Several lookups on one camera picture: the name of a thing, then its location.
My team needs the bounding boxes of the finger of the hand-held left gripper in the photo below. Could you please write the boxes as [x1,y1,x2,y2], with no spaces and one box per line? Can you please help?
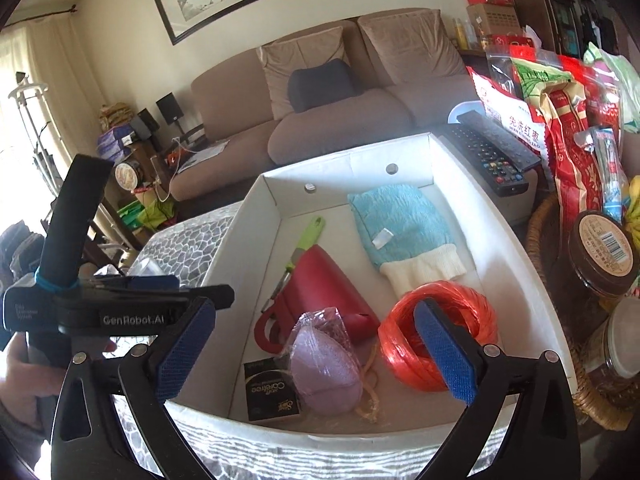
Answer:
[177,284,236,311]

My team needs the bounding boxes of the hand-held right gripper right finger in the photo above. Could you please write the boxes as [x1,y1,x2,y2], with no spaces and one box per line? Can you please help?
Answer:
[414,299,583,480]

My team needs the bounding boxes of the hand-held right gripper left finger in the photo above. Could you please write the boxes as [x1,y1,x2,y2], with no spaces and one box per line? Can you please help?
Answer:
[50,296,226,480]

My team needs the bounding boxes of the red twine ball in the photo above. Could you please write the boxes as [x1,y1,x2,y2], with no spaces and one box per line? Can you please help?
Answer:
[377,280,501,393]

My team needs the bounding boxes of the white storage box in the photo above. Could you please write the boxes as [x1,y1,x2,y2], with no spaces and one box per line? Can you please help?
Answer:
[162,132,581,456]

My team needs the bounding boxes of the person's left forearm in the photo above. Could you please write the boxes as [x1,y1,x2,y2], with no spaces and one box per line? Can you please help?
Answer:
[0,400,56,446]

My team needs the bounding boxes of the person's left hand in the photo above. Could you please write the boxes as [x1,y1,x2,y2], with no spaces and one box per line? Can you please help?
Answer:
[0,332,38,406]

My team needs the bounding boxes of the grey white printed blanket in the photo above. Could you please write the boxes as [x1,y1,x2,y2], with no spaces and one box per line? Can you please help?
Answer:
[107,205,481,480]

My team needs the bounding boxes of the small black box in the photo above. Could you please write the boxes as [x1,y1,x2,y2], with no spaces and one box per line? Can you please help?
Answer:
[243,357,303,422]

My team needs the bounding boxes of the tan rubber bands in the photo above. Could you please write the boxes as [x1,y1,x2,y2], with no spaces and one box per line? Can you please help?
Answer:
[352,345,383,423]

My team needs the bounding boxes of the yellow-green plastic bag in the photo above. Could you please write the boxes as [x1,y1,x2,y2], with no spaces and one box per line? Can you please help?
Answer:
[117,200,173,233]

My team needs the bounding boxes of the purple sponge in plastic wrap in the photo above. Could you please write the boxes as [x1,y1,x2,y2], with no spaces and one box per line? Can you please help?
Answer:
[285,307,363,416]

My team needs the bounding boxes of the round tin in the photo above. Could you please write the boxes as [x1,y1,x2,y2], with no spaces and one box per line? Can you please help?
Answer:
[114,162,142,192]

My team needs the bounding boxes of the wicker basket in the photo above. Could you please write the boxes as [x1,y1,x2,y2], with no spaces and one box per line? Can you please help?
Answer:
[525,195,640,431]

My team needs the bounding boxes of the stack of blue packs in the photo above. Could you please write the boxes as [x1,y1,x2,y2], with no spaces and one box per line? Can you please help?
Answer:
[97,127,136,163]

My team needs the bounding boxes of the jar with white lid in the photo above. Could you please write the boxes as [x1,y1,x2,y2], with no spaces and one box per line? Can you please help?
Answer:
[582,297,640,381]

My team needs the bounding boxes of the black speaker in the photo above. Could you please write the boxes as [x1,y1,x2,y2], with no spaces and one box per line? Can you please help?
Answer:
[134,108,160,138]
[156,92,182,125]

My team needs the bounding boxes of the brown jar with label lid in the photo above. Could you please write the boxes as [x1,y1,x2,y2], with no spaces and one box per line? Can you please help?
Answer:
[565,210,640,306]

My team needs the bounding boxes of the brown sofa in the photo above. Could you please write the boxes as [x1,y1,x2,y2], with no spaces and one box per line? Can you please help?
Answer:
[170,7,483,201]

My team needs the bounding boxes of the black remote control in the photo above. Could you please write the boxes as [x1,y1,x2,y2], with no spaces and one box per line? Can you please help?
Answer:
[442,110,543,198]

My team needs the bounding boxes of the pile of snack bags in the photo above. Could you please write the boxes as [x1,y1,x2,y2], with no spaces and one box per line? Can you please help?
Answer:
[467,40,640,241]

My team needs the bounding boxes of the dark blue cushion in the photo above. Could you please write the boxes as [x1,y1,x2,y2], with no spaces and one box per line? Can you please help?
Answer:
[287,58,364,113]

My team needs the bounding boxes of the yellow bananas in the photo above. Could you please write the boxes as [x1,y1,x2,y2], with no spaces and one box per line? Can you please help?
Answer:
[622,175,640,233]

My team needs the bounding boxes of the white round dish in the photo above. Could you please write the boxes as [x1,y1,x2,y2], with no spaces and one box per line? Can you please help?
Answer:
[446,101,488,126]

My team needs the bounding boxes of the beige curtain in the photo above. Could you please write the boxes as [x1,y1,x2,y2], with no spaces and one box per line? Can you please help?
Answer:
[0,15,81,161]

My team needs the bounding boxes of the yellow bottles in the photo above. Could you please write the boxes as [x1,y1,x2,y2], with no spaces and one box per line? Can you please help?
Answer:
[452,17,478,51]

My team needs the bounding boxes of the light green plastic bag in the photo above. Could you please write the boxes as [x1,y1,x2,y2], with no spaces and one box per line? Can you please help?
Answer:
[582,42,640,126]

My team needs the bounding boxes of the brown cardboard box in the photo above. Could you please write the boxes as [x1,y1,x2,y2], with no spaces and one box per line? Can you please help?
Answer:
[466,2,516,38]

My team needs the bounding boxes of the dark wooden cabinet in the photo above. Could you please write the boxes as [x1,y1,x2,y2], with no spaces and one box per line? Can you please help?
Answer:
[510,0,586,58]

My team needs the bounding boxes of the green handled peeler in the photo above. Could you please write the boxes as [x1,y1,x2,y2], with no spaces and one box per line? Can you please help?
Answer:
[260,216,327,313]

